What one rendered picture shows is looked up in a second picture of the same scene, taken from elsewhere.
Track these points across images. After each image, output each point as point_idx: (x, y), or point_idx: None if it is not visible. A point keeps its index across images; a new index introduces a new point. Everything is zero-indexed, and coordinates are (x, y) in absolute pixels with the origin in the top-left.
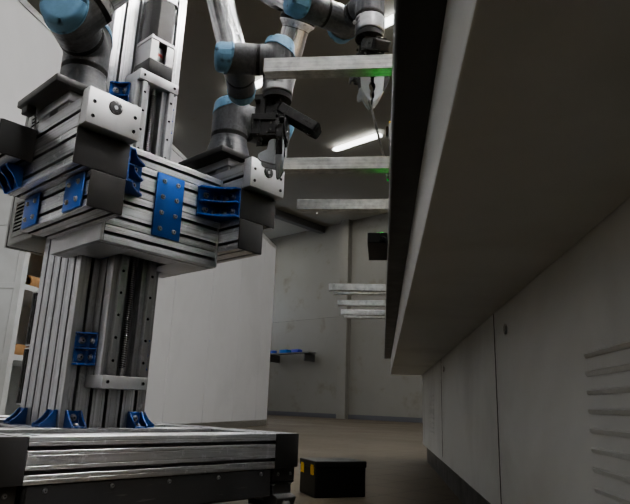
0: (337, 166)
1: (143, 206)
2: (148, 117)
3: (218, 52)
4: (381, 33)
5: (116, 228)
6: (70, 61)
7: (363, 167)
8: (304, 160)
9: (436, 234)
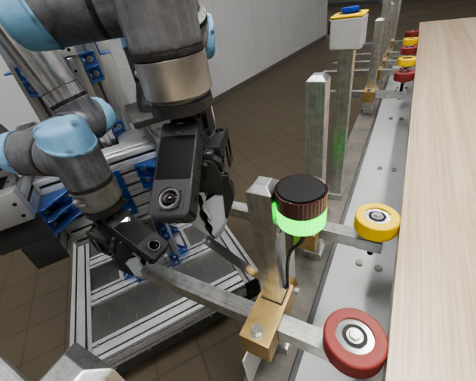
0: (190, 298)
1: None
2: None
3: (1, 168)
4: (193, 111)
5: (84, 234)
6: None
7: (216, 311)
8: (158, 280)
9: None
